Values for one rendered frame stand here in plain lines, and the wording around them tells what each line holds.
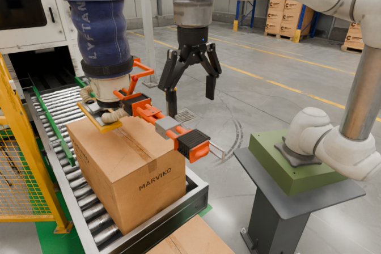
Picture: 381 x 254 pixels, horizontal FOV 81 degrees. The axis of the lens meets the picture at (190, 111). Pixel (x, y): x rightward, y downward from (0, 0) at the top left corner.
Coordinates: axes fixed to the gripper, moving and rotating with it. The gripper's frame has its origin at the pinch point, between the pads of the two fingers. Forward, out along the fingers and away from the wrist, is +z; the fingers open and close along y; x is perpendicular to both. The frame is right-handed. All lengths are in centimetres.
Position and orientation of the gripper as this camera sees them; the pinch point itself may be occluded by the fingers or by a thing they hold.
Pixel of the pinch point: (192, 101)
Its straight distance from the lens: 62.4
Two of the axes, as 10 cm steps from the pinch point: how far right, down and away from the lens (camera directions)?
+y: -7.7, 3.1, -5.5
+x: 6.4, 3.8, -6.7
